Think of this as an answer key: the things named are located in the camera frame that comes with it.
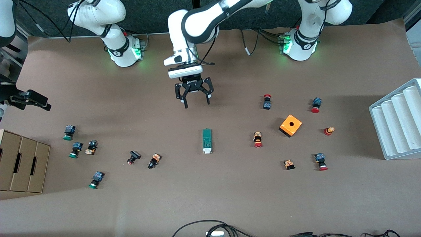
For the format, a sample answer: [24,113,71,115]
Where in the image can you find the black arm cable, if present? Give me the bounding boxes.
[20,0,83,44]
[241,3,272,56]

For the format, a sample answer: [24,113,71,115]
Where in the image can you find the aluminium frame rail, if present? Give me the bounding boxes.
[404,8,421,32]

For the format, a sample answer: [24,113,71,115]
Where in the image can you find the white ridged tray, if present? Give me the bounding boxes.
[369,78,421,160]

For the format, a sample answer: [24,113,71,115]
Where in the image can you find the orange button enclosure box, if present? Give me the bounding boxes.
[279,114,302,138]

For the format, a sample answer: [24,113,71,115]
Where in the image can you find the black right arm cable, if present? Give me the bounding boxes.
[20,0,83,44]

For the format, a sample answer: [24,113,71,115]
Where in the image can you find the black push button orange block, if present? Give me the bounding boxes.
[147,153,161,169]

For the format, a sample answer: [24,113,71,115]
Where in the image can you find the brown cardboard box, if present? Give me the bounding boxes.
[27,142,51,194]
[0,129,22,191]
[9,136,37,192]

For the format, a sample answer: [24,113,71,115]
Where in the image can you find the black looped table cable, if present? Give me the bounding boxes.
[172,220,255,237]

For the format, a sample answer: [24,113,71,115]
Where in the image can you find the black tangled cable bundle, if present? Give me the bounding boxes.
[290,229,401,237]

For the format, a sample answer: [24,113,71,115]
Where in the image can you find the black flat indicator red terminals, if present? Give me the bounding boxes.
[127,150,141,165]

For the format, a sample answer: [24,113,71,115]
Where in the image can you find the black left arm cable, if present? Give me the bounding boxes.
[241,3,272,56]

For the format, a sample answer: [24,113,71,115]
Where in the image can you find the black arm base cables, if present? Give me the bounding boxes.
[253,28,284,45]

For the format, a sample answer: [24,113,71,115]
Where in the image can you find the green mushroom push button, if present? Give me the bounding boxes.
[69,142,83,159]
[63,125,76,141]
[88,171,105,189]

